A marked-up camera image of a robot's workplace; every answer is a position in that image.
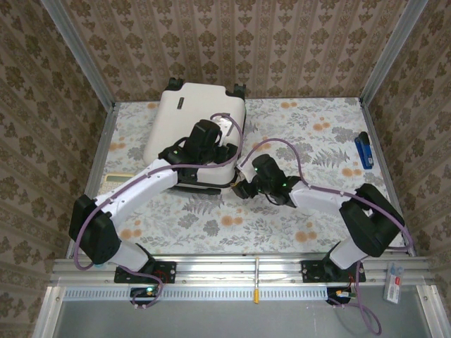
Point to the white hard-shell suitcase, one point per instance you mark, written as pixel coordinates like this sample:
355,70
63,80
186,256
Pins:
197,105

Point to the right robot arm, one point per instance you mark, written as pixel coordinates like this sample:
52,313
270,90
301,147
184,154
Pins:
373,222

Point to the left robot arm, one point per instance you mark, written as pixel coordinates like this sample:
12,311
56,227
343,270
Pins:
141,186

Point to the floral tablecloth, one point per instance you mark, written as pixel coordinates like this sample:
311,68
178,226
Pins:
264,225

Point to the yellow calculator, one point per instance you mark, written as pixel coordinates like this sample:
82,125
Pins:
118,179

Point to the blue stapler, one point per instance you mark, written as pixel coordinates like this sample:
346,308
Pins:
364,153

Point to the grey metal shelf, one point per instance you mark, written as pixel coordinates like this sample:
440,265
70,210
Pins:
211,320

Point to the small circuit board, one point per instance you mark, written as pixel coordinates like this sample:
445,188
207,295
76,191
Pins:
340,294
146,291

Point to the clear plastic labelled packet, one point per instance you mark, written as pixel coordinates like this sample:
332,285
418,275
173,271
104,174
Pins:
394,288

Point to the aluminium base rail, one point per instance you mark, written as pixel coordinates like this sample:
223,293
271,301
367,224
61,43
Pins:
229,271

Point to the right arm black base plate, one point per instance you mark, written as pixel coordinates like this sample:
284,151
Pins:
310,273

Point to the aluminium table side rail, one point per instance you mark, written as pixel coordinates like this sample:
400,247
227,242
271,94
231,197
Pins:
384,165
95,165

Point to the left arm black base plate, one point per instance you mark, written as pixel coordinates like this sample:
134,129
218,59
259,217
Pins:
165,271

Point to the aluminium frame post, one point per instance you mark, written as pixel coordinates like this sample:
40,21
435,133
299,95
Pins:
77,45
391,45

